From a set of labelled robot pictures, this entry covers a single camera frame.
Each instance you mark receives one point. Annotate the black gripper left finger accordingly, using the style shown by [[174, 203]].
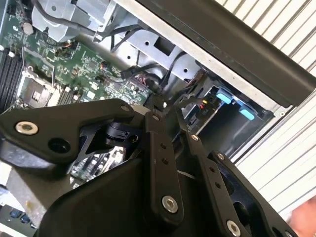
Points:
[[56, 123]]

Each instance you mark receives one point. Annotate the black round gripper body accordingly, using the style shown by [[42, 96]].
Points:
[[103, 202]]

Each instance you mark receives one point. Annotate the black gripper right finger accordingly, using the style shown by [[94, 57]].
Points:
[[212, 182]]

